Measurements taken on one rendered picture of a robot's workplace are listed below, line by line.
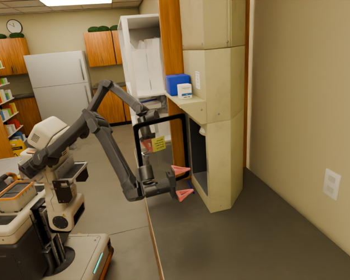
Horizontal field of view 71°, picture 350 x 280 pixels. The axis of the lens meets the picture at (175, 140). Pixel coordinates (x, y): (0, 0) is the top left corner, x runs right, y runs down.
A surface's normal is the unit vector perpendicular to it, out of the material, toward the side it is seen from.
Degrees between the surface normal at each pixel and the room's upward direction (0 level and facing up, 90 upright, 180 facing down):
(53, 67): 90
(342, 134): 90
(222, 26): 90
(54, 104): 90
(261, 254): 0
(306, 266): 0
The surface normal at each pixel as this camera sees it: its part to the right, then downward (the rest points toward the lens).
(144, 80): -0.18, 0.41
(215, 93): 0.24, 0.33
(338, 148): -0.97, 0.16
